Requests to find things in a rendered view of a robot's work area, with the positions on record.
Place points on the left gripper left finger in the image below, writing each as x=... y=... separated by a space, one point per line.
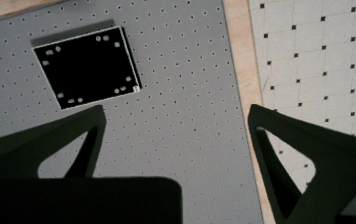
x=21 y=153

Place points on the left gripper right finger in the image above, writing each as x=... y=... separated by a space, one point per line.
x=331 y=194

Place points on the grey perforated plate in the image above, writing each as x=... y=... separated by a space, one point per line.
x=187 y=122

